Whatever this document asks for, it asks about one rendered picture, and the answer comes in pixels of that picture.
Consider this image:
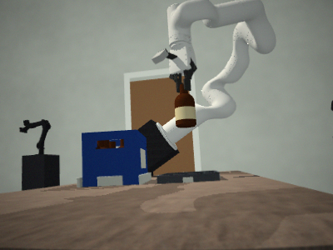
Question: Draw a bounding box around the blue crate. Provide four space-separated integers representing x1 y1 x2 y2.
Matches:
82 129 148 187

